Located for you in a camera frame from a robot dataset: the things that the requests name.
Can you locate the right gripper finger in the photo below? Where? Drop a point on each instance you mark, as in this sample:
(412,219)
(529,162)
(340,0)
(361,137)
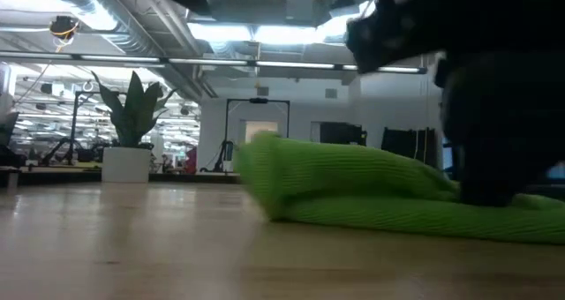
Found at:
(499,128)

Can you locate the green microfiber towel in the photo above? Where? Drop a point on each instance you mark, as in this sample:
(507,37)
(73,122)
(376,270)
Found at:
(375,189)

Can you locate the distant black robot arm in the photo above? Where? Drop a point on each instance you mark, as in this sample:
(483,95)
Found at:
(225,156)
(57,152)

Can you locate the black cases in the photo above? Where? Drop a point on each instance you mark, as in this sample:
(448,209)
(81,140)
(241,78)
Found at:
(408,143)

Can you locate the black cabinet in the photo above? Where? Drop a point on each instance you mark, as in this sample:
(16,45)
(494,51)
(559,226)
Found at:
(342,133)

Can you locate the overhead beam with light strips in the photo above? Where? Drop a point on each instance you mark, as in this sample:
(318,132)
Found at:
(207,62)

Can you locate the green artificial plant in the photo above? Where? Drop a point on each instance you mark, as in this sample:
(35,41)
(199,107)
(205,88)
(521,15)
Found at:
(132,114)

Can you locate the white plant pot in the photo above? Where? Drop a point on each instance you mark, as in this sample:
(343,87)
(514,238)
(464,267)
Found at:
(125,164)

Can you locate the distant black stand frame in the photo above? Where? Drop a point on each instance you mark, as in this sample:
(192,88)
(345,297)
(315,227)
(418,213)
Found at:
(258,100)

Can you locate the black overhead camera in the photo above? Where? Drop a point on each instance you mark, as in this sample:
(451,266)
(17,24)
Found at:
(64,26)

